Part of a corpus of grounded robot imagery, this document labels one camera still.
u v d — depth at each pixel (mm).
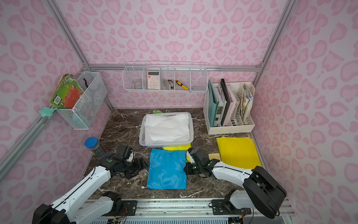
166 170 812
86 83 881
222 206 719
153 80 949
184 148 929
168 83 998
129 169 685
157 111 1155
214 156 909
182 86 977
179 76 1023
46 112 630
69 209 413
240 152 927
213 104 819
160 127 957
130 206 733
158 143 895
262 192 418
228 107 843
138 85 949
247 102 906
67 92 727
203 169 654
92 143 766
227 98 849
